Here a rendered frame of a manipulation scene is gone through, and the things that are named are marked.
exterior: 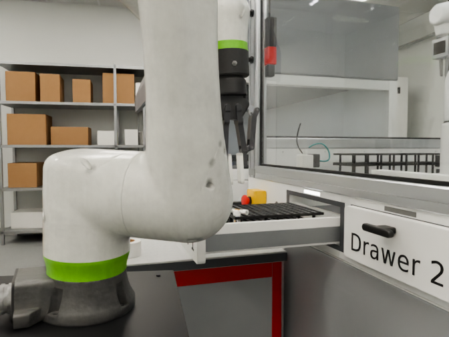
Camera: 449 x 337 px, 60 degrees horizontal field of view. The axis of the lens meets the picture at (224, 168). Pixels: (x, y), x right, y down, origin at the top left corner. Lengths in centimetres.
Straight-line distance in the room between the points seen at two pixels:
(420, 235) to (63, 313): 56
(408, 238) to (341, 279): 26
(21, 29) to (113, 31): 105
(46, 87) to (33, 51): 75
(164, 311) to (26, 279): 21
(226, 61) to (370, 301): 58
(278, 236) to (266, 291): 33
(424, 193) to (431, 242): 8
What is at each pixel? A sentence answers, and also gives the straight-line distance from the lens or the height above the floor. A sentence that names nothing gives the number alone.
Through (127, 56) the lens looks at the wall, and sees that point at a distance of 523.
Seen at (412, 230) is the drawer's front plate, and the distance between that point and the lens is 73.
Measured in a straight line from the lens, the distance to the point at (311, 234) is 90.
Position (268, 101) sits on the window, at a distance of 134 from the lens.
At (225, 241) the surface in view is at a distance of 82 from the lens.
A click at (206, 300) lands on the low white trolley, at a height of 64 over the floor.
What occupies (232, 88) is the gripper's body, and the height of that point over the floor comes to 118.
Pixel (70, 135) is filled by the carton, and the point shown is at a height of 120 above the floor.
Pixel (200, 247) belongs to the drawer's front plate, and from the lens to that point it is 79.
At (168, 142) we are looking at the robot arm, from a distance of 50.
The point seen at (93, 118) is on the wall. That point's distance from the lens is 514.
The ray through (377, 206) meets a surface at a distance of 82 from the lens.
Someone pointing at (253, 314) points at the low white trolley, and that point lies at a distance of 118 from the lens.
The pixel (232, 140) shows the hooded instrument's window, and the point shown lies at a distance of 180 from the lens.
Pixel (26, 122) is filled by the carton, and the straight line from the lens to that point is 482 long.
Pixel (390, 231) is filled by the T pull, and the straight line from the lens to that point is 72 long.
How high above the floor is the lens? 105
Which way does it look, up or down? 3 degrees down
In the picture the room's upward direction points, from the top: straight up
